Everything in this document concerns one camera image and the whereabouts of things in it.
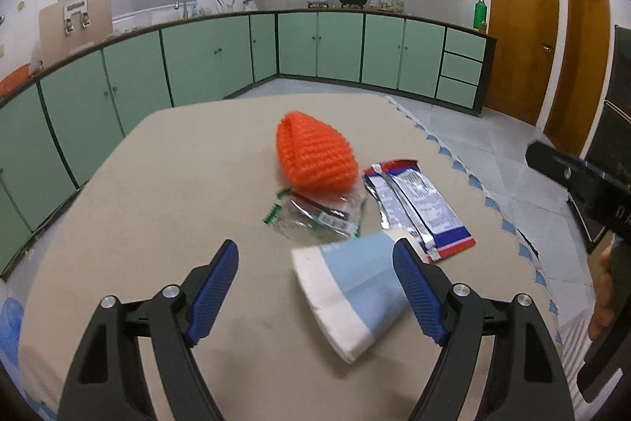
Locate orange basin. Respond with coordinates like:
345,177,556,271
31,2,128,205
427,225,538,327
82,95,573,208
0,63,33,97

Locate blue and red snack wrapper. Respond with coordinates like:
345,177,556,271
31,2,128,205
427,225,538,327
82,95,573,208
364,159,477,264

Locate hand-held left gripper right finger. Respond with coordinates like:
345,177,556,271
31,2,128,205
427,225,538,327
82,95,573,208
392,238,575,421

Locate blue and white paper cup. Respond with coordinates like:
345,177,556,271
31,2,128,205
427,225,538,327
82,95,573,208
291,231,429,365

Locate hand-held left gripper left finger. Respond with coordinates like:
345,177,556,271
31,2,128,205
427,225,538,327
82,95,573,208
58,240,240,421

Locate green base cabinets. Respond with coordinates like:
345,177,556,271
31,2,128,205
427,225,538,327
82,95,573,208
0,9,497,279

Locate light blue plastic bag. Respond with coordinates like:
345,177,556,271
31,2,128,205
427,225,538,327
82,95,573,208
0,298,25,365

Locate black cabinet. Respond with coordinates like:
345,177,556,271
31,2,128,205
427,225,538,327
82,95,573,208
567,25,631,254

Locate beige table mat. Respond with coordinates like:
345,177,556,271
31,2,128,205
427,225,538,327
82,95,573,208
0,93,563,421

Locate cardboard sheet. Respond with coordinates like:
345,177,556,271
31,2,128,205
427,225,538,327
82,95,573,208
38,0,113,57

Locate white plastic basket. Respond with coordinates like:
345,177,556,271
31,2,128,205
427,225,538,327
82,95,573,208
557,307,599,395

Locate orange foam fruit net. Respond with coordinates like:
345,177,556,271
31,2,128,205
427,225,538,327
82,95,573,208
276,111,359,193

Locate wooden door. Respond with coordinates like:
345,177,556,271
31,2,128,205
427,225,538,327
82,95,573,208
485,0,561,126
545,0,627,158

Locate person's right hand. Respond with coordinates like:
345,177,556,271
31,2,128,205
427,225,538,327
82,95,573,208
586,238,628,343

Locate clear plastic wrapper green print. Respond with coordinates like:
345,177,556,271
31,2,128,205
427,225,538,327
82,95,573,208
265,187,370,240

